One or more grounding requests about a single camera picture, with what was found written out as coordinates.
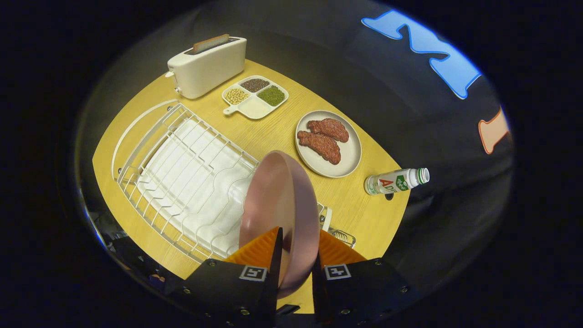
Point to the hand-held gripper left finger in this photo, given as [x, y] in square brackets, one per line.
[275, 273]

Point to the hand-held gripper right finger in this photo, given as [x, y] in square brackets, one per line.
[316, 291]

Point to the pink plate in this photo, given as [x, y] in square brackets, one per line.
[278, 196]

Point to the grey round plate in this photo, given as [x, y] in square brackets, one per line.
[350, 155]

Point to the white divided dish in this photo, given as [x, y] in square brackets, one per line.
[255, 107]

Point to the white drip tray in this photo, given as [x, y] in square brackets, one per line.
[196, 191]

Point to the white drink bottle green label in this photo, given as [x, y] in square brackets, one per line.
[391, 181]

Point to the red raw meat slice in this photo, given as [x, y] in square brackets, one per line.
[321, 146]
[329, 129]

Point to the green mung beans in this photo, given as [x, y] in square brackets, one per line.
[272, 95]

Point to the yellow soybeans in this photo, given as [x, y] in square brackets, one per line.
[237, 96]

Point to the dark brown beans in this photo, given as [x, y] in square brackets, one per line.
[254, 84]

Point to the black backdrop cloth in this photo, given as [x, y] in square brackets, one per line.
[364, 91]

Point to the white toaster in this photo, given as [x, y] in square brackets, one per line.
[205, 68]

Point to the bread slice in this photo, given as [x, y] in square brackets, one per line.
[210, 43]

